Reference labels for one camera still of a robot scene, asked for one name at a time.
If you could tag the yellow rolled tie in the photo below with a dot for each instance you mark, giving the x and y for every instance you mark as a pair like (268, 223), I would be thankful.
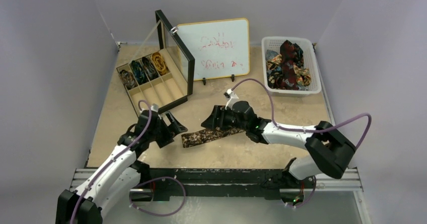
(159, 63)

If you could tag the small whiteboard with stand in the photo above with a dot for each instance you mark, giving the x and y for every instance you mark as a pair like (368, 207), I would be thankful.
(220, 48)

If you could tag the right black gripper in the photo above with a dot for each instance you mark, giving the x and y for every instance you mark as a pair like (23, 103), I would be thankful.
(218, 118)

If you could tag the dark red tie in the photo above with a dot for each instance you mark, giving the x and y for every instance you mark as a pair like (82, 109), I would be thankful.
(291, 56)

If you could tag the blue dark rolled tie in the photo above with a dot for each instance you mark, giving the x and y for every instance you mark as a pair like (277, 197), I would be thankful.
(138, 72)

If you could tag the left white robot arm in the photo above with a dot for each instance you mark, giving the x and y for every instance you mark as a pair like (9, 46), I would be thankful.
(121, 171)

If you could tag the grey patterned rolled tie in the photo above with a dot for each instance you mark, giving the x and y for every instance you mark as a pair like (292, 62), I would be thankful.
(127, 79)

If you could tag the colourful patterned tie pile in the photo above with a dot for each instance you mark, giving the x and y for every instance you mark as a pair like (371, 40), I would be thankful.
(275, 76)

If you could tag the black tie storage box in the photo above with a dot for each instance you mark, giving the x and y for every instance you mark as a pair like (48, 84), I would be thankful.
(172, 89)

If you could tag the white plastic basket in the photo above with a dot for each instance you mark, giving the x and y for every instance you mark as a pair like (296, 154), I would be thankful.
(310, 62)

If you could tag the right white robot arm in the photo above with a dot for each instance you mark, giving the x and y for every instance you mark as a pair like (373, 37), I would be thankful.
(329, 152)

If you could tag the brown floral black tie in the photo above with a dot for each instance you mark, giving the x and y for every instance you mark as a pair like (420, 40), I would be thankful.
(206, 135)

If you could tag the dark grey rolled tie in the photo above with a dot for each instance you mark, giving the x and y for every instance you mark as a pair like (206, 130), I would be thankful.
(149, 69)

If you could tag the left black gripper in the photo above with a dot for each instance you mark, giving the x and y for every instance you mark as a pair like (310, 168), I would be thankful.
(173, 129)

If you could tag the black aluminium mounting rail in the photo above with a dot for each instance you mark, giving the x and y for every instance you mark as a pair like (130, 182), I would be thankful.
(270, 184)

